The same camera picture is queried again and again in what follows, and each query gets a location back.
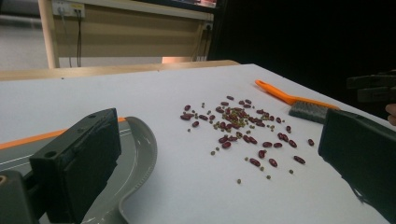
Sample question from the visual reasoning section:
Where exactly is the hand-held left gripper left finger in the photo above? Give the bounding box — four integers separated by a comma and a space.
29, 106, 122, 224

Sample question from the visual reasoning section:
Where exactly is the orange-handled brush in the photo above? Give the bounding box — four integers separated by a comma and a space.
255, 79, 340, 125

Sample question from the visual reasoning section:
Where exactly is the white power strip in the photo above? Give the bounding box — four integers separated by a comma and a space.
50, 1, 86, 19

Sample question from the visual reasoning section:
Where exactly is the pile of red and green beans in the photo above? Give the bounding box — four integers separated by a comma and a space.
179, 95, 316, 185

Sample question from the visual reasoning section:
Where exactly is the black power cable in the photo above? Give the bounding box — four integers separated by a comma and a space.
75, 8, 83, 68

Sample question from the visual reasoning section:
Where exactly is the light wooden desk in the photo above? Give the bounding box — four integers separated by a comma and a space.
37, 0, 217, 70

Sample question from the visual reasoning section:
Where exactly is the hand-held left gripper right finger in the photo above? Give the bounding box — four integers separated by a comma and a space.
317, 108, 396, 224

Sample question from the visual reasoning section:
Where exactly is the grey power cable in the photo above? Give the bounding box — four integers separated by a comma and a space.
59, 12, 73, 68

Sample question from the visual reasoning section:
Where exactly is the grey dustpan with orange edge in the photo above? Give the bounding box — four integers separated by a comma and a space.
0, 115, 158, 224

